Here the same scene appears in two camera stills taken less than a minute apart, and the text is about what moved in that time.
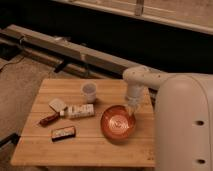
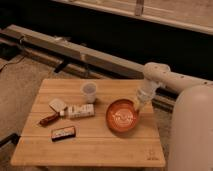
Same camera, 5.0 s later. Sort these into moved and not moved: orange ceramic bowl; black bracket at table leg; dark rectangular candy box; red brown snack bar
Moved: orange ceramic bowl
Not moved: red brown snack bar; black bracket at table leg; dark rectangular candy box
